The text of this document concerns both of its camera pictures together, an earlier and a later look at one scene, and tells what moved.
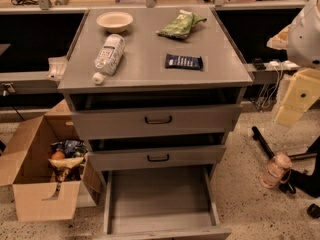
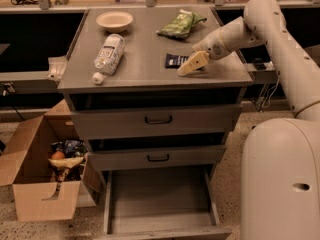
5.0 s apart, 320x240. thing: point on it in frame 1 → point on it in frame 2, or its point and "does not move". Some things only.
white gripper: x=306 y=40 → x=210 y=46
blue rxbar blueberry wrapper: x=183 y=62 does not move
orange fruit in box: x=58 y=155 does not move
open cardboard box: x=39 y=196 does not move
